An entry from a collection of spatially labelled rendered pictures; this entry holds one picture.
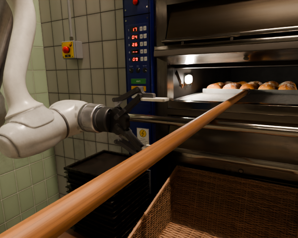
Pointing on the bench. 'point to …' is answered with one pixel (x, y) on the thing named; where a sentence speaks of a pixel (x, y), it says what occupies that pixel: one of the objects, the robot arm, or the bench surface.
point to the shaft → (108, 182)
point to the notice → (143, 135)
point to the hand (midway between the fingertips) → (162, 125)
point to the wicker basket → (149, 226)
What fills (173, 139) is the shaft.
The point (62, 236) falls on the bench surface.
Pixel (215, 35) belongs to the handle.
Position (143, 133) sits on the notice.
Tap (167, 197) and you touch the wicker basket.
